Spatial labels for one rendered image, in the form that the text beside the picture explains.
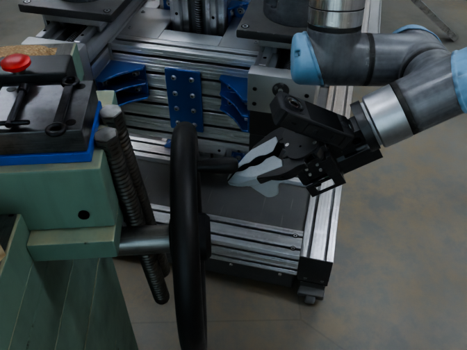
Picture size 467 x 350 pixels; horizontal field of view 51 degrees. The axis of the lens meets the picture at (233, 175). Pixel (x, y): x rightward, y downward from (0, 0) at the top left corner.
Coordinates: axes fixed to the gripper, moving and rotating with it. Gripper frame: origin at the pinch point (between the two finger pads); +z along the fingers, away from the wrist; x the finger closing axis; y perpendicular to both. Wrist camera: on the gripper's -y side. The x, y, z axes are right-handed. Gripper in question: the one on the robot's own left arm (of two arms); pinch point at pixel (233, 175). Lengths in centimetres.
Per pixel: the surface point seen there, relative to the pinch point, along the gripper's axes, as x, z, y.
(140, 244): -13.0, 9.7, -7.6
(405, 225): 54, -14, 102
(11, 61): -4.2, 9.1, -30.9
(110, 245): -16.2, 9.7, -12.6
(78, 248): -16.2, 13.0, -14.1
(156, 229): -11.4, 7.6, -7.3
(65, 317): -14.9, 25.8, -2.8
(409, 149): 92, -27, 109
